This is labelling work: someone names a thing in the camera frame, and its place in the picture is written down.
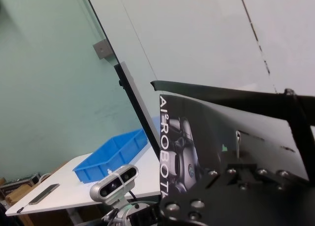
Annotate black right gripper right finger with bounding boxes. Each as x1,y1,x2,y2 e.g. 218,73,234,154
228,152,315,194

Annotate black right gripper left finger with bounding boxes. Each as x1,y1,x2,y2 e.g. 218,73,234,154
158,151,238,223

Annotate black robot poster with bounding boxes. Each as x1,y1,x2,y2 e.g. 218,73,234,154
158,95,310,202

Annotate blue plastic bin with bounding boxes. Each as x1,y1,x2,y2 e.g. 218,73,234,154
72,128,149,185

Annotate dark grey flat piece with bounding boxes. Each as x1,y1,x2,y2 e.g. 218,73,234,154
28,183,61,206

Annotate grey metal parts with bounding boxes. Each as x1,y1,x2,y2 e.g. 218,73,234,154
0,173,42,199

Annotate left arm wrist cable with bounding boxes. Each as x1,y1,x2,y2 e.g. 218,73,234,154
104,190,153,223

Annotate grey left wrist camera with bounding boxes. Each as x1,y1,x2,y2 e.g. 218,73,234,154
89,164,140,206

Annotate black table edge frame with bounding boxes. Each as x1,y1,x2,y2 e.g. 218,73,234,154
82,0,161,161

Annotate grey wall socket panel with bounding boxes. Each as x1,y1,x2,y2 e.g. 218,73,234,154
93,38,113,61

